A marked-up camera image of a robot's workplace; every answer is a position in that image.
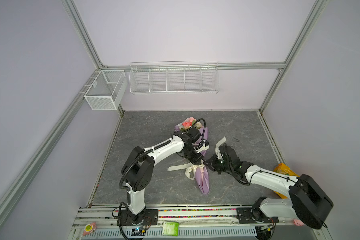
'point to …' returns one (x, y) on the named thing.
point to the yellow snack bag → (283, 169)
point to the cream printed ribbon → (190, 172)
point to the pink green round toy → (89, 228)
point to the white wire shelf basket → (178, 76)
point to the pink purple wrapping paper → (200, 172)
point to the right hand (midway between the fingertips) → (202, 163)
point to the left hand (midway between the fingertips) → (199, 165)
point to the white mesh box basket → (106, 90)
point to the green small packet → (170, 228)
